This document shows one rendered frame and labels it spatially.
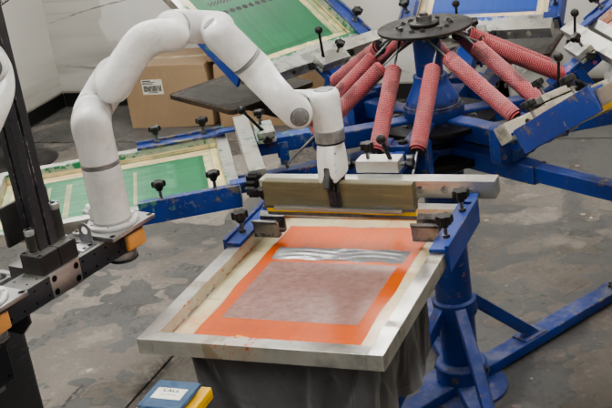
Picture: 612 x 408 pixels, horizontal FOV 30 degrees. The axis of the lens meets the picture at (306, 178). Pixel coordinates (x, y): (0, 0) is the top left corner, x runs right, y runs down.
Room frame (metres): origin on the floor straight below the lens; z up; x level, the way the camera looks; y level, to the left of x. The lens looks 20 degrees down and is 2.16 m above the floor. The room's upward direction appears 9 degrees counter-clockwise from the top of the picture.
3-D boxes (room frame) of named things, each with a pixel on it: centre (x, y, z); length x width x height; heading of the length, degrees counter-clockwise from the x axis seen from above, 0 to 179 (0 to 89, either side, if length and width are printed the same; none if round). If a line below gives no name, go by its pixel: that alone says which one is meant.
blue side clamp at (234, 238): (2.86, 0.15, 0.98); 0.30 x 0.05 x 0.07; 155
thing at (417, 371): (2.39, -0.16, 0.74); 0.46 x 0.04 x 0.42; 155
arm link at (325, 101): (2.71, -0.04, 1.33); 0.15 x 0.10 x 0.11; 95
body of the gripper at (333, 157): (2.70, -0.07, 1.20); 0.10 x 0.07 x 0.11; 155
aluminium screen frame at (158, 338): (2.53, 0.00, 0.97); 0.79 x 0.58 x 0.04; 155
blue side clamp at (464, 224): (2.63, -0.35, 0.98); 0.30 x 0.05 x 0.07; 155
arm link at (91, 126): (2.66, 0.49, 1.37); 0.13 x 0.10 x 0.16; 5
